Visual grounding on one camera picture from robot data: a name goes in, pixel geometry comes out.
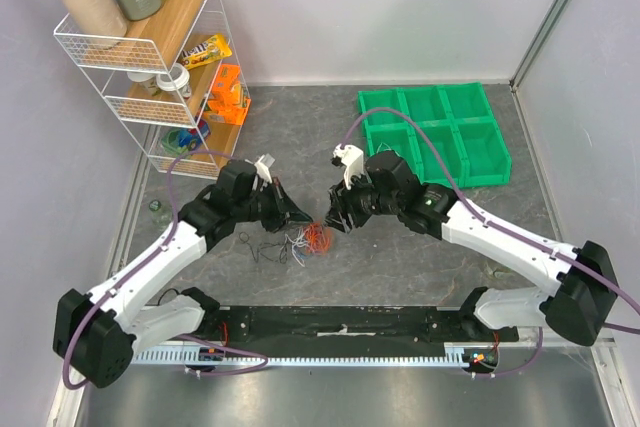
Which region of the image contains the clear glass bottle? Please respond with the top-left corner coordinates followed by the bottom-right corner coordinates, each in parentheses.
top-left (148, 199), bottom-right (173, 230)

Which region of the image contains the slotted cable duct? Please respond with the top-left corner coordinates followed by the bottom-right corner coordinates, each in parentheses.
top-left (132, 342), bottom-right (469, 368)

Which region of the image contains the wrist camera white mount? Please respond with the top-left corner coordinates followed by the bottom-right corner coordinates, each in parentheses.
top-left (332, 144), bottom-right (365, 190)
top-left (254, 154), bottom-right (275, 184)

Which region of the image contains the black wire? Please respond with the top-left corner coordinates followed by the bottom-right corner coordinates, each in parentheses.
top-left (237, 230), bottom-right (291, 266)

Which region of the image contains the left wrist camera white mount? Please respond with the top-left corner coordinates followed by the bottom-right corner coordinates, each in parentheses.
top-left (254, 154), bottom-right (275, 184)

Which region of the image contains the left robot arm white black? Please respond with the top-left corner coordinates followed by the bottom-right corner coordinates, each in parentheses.
top-left (53, 157), bottom-right (312, 390)

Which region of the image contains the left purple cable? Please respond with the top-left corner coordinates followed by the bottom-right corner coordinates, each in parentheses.
top-left (62, 149), bottom-right (271, 391)

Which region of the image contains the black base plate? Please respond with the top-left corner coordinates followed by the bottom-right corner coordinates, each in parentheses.
top-left (195, 306), bottom-right (519, 344)

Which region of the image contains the green blue toy car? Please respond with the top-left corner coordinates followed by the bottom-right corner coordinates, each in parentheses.
top-left (160, 120), bottom-right (210, 157)

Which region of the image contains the light blue white wire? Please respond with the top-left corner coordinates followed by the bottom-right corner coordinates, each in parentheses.
top-left (283, 229), bottom-right (314, 268)

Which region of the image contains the green six-compartment bin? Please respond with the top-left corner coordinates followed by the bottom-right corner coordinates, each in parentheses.
top-left (358, 83), bottom-right (512, 189)

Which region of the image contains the purple cable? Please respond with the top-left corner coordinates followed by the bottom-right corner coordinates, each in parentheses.
top-left (344, 107), bottom-right (640, 378)
top-left (62, 149), bottom-right (271, 391)

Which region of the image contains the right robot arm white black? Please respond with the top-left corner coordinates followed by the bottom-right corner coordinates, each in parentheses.
top-left (325, 145), bottom-right (617, 346)

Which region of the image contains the beige pump bottle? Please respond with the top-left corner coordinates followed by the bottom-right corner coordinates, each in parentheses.
top-left (62, 0), bottom-right (127, 49)

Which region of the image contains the orange wire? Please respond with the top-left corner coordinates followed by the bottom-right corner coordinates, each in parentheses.
top-left (302, 221), bottom-right (335, 257)

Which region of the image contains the white wire shelf rack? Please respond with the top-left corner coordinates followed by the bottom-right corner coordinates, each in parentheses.
top-left (54, 0), bottom-right (241, 179)

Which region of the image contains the orange snack box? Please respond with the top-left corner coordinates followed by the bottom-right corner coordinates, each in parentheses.
top-left (202, 64), bottom-right (251, 126)

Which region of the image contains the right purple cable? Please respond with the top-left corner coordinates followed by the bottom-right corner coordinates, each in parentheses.
top-left (344, 107), bottom-right (640, 378)

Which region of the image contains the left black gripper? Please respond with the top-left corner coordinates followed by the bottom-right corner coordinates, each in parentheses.
top-left (233, 177), bottom-right (312, 233)

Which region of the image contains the yellow candy bag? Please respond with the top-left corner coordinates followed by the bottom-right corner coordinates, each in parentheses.
top-left (179, 33), bottom-right (233, 70)

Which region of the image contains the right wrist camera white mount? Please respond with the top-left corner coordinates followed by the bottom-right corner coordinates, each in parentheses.
top-left (332, 144), bottom-right (365, 190)

